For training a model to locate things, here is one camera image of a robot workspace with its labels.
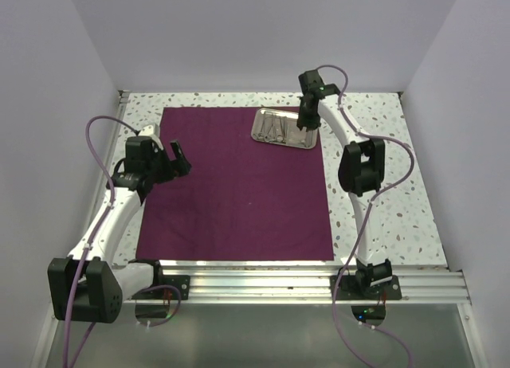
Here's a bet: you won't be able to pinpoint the steel instrument tray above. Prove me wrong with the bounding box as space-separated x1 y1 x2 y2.
251 108 318 150

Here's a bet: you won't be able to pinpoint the purple cloth wrap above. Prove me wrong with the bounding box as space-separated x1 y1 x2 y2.
136 108 333 261

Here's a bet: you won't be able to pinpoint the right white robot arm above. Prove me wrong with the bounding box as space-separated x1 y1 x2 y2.
297 92 387 270

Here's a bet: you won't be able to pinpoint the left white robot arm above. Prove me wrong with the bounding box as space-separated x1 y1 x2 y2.
48 135 191 323

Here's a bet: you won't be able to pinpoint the steel forceps in tray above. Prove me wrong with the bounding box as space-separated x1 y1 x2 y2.
275 115 287 143

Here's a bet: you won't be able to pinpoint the steel scissors in tray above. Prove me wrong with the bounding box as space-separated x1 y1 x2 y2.
256 113 277 143

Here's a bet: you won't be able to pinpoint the aluminium left side rail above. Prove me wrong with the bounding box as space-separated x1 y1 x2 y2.
69 113 135 264

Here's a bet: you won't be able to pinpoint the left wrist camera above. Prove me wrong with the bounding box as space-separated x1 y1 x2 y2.
138 123 160 139

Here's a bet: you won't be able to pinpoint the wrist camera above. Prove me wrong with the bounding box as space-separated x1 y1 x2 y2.
138 123 160 139
298 69 325 99

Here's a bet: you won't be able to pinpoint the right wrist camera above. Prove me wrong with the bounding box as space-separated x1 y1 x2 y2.
298 69 325 99

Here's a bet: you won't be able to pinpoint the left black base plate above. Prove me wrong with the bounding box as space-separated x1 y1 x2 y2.
133 275 191 301

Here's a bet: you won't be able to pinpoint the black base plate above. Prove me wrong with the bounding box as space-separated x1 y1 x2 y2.
329 260 402 301
133 275 191 301

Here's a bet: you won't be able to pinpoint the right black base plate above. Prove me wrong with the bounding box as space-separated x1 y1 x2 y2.
329 260 402 301

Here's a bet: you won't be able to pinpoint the aluminium front rail frame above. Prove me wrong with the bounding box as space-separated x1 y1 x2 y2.
50 266 471 305

